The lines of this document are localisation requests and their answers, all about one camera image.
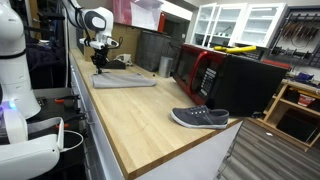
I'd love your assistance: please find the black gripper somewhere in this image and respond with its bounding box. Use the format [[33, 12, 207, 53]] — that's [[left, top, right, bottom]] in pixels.
[[90, 47, 110, 75]]

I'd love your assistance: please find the grey towel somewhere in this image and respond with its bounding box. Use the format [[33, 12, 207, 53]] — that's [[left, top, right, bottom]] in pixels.
[[90, 71, 158, 90]]

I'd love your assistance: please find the black wedge block with holes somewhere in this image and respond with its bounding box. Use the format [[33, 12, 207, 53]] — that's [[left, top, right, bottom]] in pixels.
[[101, 59, 127, 71]]

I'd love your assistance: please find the crumpled white cloth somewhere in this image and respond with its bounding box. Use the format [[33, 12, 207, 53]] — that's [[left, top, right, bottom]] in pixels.
[[114, 52, 134, 66]]

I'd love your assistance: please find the cardboard box with blue label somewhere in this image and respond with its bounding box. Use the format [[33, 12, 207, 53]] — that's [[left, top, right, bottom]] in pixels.
[[75, 18, 141, 64]]

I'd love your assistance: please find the dark grey fabric bin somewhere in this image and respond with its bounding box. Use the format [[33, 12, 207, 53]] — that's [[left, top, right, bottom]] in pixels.
[[134, 30, 183, 73]]

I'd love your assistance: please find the dark purple bag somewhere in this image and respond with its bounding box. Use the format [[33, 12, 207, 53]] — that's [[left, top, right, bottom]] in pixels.
[[15, 31, 68, 90]]

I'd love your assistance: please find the pink sheet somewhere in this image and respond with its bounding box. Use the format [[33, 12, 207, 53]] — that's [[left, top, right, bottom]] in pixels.
[[111, 0, 133, 25]]

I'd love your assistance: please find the metal cylinder cup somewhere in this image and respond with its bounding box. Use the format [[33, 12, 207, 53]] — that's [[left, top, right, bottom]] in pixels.
[[157, 55, 175, 79]]

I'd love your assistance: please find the white paper sheet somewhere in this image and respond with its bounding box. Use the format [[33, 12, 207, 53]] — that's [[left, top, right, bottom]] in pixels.
[[129, 0, 165, 33]]

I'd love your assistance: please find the white workbench base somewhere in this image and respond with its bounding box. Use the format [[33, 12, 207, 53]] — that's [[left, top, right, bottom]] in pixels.
[[68, 49, 244, 180]]

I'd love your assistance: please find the red panel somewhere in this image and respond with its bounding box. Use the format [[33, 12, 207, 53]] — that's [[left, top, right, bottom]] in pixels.
[[157, 12, 167, 34]]

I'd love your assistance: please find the grey canvas shoe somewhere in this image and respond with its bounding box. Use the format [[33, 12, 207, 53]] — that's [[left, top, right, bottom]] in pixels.
[[170, 104, 231, 130]]

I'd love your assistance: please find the red and black microwave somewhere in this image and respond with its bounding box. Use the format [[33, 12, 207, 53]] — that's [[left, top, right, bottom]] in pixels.
[[172, 43, 290, 118]]

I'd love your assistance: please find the yellow tool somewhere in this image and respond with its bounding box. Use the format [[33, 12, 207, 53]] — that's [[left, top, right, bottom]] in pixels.
[[212, 44, 258, 55]]

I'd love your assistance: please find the white glass door cabinet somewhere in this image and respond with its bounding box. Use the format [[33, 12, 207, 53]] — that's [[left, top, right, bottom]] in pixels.
[[191, 2, 288, 49]]

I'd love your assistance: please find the wooden shelf unit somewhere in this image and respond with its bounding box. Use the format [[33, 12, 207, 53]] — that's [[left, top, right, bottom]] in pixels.
[[247, 79, 320, 153]]

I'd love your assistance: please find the black tool pegboard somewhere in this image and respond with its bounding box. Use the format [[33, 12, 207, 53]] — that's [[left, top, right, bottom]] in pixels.
[[266, 5, 320, 70]]

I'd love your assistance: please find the blue item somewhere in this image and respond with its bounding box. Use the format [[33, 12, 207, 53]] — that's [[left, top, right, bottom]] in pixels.
[[294, 71, 315, 85]]

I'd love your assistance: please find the red box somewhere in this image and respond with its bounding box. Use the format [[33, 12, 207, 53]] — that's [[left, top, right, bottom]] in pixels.
[[297, 93, 316, 108]]

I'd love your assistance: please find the orange handled black clamp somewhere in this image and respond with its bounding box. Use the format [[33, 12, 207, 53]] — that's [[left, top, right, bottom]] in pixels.
[[53, 94, 81, 105], [54, 112, 89, 131]]

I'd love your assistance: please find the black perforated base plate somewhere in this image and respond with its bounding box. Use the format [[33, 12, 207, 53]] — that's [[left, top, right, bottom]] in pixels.
[[27, 95, 88, 143]]

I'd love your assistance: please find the white cable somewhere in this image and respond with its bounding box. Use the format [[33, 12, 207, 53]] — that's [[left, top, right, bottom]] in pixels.
[[59, 129, 85, 154]]

